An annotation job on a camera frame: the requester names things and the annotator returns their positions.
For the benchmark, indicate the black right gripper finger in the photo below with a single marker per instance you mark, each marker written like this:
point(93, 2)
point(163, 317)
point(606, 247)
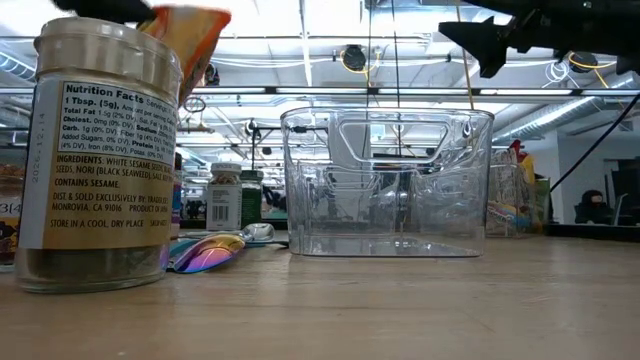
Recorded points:
point(480, 37)

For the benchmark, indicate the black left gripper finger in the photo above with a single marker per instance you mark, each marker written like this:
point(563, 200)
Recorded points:
point(105, 10)

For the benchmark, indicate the orange ramen noodle packet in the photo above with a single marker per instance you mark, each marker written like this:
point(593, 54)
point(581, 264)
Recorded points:
point(195, 35)

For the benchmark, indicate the brown ramen noodle packet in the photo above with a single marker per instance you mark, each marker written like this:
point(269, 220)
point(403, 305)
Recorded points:
point(516, 150)

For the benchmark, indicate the yellow ramen noodle packet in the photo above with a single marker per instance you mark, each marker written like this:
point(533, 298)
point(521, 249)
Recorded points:
point(527, 172)

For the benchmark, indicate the blue-edged ramen noodle packet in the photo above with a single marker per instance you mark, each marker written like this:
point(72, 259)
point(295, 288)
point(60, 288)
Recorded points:
point(505, 212)

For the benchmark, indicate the green-edged ramen noodle packet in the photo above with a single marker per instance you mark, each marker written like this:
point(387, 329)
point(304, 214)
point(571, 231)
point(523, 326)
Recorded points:
point(542, 205)

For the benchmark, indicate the white lid seasoning jar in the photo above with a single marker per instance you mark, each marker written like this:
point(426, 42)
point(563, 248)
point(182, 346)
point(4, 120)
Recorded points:
point(224, 200)

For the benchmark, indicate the clear plastic storage bin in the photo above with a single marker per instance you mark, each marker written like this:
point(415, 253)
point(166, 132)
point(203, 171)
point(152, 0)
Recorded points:
point(385, 242)
point(502, 175)

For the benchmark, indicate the person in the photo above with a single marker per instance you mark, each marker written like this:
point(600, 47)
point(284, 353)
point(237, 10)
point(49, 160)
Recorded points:
point(592, 205)

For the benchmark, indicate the silver ceiling duct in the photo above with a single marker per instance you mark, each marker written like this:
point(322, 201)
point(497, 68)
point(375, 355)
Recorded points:
point(550, 117)

